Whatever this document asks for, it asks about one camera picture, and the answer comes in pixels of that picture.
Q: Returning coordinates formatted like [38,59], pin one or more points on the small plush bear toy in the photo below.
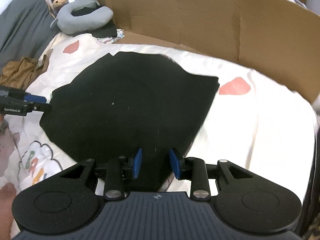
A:
[58,4]

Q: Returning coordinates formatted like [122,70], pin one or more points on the black bear pattern garment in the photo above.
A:
[128,102]

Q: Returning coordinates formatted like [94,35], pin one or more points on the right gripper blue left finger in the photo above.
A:
[120,170]

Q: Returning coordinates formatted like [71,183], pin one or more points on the brown cardboard box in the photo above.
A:
[275,37]

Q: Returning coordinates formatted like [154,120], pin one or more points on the grey neck pillow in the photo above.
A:
[70,24]

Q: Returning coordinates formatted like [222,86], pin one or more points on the cream bear print quilt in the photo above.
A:
[253,122]

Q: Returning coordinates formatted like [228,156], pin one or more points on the grey blue pillow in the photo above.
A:
[25,30]

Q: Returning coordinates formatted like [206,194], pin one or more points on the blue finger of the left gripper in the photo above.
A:
[34,98]

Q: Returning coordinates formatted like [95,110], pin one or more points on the brown crumpled garment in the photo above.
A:
[21,74]

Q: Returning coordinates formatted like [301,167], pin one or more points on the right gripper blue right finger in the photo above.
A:
[194,170]

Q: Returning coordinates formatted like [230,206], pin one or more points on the black cloth under neck pillow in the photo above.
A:
[108,30]

